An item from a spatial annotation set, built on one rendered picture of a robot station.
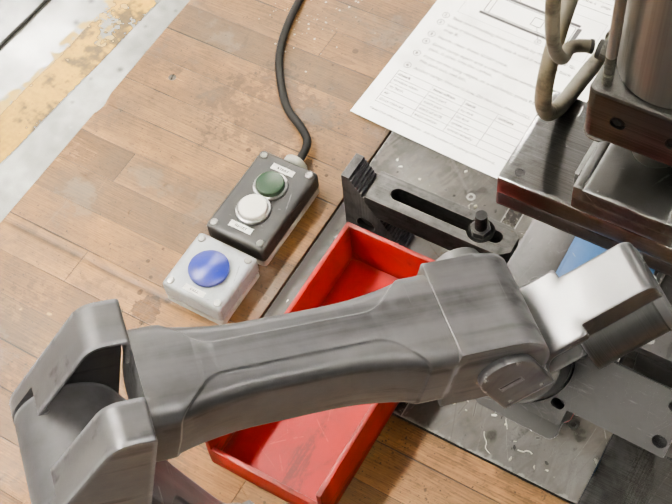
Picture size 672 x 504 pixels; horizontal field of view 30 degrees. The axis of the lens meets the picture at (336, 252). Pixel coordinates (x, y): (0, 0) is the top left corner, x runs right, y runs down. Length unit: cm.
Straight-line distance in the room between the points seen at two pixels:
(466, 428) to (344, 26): 50
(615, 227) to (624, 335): 19
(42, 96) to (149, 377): 200
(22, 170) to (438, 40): 131
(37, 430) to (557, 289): 32
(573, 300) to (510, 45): 65
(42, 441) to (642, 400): 39
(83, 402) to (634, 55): 41
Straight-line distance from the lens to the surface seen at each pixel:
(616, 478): 111
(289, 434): 114
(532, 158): 100
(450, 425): 115
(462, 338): 72
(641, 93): 87
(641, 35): 83
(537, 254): 114
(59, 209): 132
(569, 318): 78
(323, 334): 70
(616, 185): 94
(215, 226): 124
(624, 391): 86
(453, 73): 137
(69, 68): 269
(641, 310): 79
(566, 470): 113
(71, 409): 73
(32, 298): 127
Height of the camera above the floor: 194
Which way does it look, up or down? 57 degrees down
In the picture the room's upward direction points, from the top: 8 degrees counter-clockwise
